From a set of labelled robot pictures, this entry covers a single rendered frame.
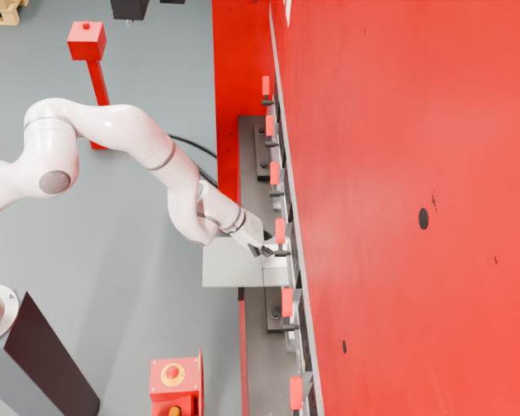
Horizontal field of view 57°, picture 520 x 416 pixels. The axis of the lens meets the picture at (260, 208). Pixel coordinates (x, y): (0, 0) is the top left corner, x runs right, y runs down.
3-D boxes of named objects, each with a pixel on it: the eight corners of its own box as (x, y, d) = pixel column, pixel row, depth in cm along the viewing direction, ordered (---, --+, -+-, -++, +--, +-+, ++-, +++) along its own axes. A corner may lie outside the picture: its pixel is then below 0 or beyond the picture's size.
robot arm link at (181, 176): (148, 198, 102) (216, 252, 126) (179, 136, 107) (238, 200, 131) (120, 192, 107) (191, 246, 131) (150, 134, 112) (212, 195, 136)
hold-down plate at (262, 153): (253, 130, 206) (253, 125, 204) (266, 130, 206) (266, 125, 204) (257, 181, 187) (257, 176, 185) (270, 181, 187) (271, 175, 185)
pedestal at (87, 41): (96, 129, 330) (63, 16, 266) (133, 129, 331) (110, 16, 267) (92, 149, 317) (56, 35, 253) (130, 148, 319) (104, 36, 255)
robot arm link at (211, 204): (230, 233, 128) (243, 202, 131) (196, 209, 120) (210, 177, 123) (210, 230, 134) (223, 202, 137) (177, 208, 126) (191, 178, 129)
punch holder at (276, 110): (271, 112, 167) (274, 73, 155) (295, 112, 168) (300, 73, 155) (274, 141, 158) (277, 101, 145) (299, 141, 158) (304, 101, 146)
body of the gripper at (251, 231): (243, 228, 129) (267, 246, 137) (242, 200, 136) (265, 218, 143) (222, 238, 133) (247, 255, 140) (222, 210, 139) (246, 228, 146)
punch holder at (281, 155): (275, 152, 155) (279, 112, 142) (300, 152, 155) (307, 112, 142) (278, 186, 145) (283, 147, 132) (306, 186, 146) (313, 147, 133)
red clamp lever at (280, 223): (274, 219, 119) (275, 257, 119) (290, 218, 119) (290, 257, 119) (273, 218, 121) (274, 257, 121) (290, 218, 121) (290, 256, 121)
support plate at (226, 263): (203, 238, 154) (203, 237, 153) (284, 238, 156) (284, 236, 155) (202, 288, 143) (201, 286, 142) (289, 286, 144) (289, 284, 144)
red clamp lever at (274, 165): (269, 161, 131) (269, 196, 132) (284, 161, 132) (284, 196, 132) (268, 162, 133) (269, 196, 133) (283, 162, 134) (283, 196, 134)
